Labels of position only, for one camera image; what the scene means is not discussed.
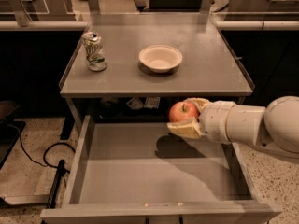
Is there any white label card left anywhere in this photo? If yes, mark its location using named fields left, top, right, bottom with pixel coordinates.
left=126, top=97, right=144, bottom=110

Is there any grey counter cabinet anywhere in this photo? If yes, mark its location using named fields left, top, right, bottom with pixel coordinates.
left=61, top=13, right=254, bottom=128

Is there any white paper bowl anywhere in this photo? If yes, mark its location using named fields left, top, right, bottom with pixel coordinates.
left=139, top=45, right=183, bottom=73

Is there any black power strip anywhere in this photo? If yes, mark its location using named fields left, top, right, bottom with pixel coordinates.
left=46, top=160, right=66, bottom=209

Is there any white horizontal rail pipe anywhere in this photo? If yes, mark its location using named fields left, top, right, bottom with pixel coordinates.
left=0, top=21, right=299, bottom=31

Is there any red apple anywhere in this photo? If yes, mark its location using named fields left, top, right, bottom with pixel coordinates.
left=169, top=101, right=199, bottom=122

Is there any black floor cable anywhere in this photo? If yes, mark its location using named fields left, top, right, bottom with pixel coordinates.
left=7, top=123, right=77, bottom=170

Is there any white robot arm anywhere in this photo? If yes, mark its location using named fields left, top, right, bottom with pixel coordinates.
left=167, top=96, right=299, bottom=159

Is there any dark equipment base left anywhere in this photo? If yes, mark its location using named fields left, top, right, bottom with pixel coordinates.
left=0, top=100, right=26, bottom=169

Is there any crushed green soda can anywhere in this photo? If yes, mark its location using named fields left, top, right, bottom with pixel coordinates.
left=82, top=32, right=107, bottom=72

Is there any white label card right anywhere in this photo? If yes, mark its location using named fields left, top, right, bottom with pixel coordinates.
left=145, top=97, right=160, bottom=109

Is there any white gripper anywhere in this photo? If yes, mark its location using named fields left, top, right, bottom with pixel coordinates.
left=167, top=98, right=235, bottom=144

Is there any grey open drawer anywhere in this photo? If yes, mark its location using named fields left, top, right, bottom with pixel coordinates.
left=41, top=117, right=282, bottom=224

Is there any white label card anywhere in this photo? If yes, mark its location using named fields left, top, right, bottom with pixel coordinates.
left=145, top=97, right=160, bottom=109
left=126, top=97, right=144, bottom=110

